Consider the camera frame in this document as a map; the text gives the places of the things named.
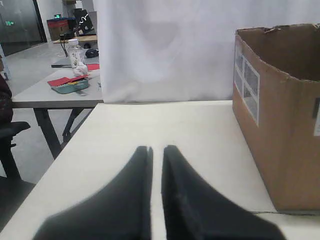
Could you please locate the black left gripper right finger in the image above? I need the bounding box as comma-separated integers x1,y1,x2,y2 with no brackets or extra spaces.
161,145,285,240

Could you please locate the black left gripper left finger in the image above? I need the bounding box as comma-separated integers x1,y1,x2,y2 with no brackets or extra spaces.
34,146,153,240

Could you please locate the brown cardboard box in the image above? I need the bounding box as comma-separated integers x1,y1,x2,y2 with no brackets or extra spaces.
232,24,320,211

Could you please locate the brown box with red top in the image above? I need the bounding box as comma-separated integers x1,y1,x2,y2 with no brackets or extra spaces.
46,18,69,41

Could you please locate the grey side table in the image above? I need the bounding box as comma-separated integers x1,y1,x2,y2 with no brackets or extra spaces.
12,68,103,159

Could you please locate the teal tray with red lid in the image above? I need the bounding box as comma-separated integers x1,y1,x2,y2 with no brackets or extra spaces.
47,75,89,94

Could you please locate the black office chair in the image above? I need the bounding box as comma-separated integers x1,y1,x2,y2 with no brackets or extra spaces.
0,121,31,181

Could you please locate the red paper sheet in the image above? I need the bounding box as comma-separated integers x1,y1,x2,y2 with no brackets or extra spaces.
86,63,100,72

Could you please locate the person in dark red clothing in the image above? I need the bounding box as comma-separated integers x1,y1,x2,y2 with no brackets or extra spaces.
0,75,13,125

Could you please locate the black round object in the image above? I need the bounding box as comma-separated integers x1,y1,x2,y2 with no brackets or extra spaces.
85,48,99,58

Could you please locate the clear plastic bottle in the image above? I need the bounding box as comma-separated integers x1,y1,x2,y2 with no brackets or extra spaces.
68,38,88,77

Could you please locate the white backdrop cloth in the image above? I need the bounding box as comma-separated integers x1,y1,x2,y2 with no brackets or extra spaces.
94,0,320,103

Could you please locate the wooden background table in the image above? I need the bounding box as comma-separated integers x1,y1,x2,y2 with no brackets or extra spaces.
52,35,98,45

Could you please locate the black bag with white cable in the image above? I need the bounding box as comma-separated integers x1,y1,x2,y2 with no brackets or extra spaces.
73,8,96,37

